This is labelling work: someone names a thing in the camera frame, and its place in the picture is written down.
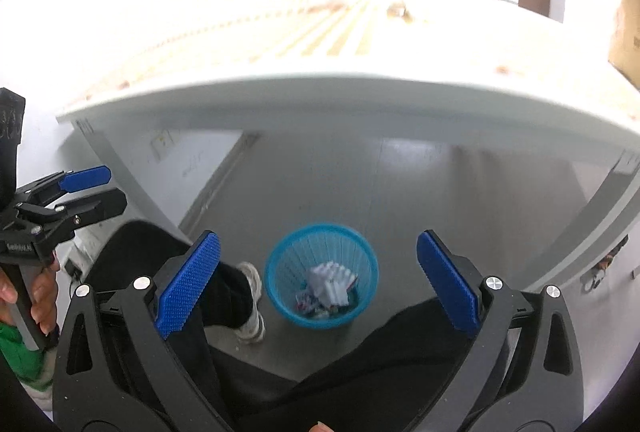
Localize white pink wrapper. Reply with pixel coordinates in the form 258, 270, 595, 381
295, 289, 330, 319

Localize person's left hand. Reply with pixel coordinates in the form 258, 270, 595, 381
0, 259, 60, 336

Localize person's right hand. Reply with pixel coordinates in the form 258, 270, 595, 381
309, 422, 333, 432

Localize white sneaker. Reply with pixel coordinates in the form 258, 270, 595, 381
234, 262, 266, 344

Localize person's black trouser legs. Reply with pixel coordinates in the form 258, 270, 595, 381
84, 220, 476, 432

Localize blue plastic waste basket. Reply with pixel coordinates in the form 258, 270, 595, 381
264, 224, 380, 330

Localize green sleeve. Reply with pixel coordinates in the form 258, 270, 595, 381
0, 322, 56, 393

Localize yellow checkered tablecloth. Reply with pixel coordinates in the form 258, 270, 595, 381
82, 0, 639, 108

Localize brown paper bag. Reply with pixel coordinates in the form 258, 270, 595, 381
608, 0, 640, 88

